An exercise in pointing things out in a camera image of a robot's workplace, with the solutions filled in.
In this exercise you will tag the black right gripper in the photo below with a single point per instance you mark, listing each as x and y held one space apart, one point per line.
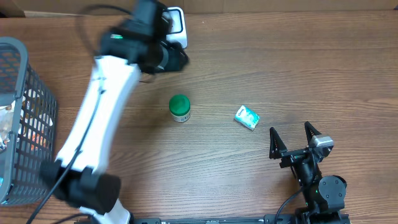
291 157

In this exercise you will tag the teal tissue pack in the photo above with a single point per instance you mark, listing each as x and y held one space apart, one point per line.
247 117

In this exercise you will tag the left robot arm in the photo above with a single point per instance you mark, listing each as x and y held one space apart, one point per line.
78 174

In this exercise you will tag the brown cardboard backdrop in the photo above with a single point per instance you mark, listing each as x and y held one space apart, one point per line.
18 8

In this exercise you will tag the green lid jar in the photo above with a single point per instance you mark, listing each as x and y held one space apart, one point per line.
180 108

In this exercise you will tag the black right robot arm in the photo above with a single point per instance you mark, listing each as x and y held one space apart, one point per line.
324 195

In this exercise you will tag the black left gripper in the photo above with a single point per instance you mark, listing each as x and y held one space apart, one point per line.
177 58

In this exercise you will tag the grey plastic mesh basket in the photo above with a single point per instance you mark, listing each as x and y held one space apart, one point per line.
29 113

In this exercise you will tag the white barcode scanner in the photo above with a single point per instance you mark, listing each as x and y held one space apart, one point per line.
178 32

